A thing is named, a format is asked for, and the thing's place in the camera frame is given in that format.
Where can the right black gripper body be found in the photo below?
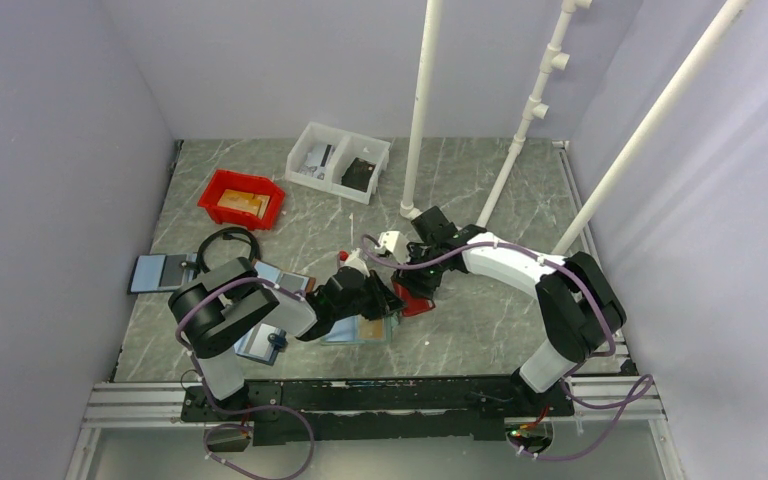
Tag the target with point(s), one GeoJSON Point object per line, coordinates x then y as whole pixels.
{"type": "Point", "coordinates": [419, 255]}

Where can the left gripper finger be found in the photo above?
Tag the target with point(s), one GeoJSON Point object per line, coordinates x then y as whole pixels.
{"type": "Point", "coordinates": [375, 283]}
{"type": "Point", "coordinates": [376, 305]}

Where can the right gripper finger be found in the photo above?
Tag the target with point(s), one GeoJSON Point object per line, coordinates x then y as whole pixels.
{"type": "Point", "coordinates": [407, 285]}
{"type": "Point", "coordinates": [424, 290]}

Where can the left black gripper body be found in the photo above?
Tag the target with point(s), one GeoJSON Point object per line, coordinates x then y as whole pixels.
{"type": "Point", "coordinates": [343, 311]}

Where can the red card holder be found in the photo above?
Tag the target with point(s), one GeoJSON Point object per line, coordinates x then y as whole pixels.
{"type": "Point", "coordinates": [413, 305]}

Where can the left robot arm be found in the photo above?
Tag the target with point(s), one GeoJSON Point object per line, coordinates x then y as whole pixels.
{"type": "Point", "coordinates": [220, 307]}

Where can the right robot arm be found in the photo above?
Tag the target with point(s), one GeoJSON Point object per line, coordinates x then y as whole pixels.
{"type": "Point", "coordinates": [580, 310]}

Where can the black cards in bin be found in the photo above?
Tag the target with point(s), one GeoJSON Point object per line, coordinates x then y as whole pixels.
{"type": "Point", "coordinates": [358, 175]}

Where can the gold cards in red bin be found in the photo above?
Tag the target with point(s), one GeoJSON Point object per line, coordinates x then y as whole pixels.
{"type": "Point", "coordinates": [245, 202]}

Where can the white divided plastic bin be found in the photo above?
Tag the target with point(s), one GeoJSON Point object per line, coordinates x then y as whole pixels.
{"type": "Point", "coordinates": [348, 145]}

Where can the red plastic bin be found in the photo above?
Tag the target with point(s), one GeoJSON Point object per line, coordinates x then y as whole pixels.
{"type": "Point", "coordinates": [227, 179]}

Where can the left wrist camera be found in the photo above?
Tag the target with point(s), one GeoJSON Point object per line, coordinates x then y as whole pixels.
{"type": "Point", "coordinates": [352, 263]}

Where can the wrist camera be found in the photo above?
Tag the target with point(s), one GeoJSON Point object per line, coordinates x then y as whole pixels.
{"type": "Point", "coordinates": [352, 263]}
{"type": "Point", "coordinates": [395, 244]}

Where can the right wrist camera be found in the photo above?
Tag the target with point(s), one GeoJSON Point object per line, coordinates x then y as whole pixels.
{"type": "Point", "coordinates": [395, 244]}

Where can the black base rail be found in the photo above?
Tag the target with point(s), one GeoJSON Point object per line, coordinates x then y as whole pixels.
{"type": "Point", "coordinates": [282, 411]}

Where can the aluminium frame rail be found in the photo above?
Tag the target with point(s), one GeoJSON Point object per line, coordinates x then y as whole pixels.
{"type": "Point", "coordinates": [158, 405]}

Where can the white pvc pipe frame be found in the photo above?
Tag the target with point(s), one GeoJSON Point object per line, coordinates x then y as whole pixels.
{"type": "Point", "coordinates": [554, 58]}

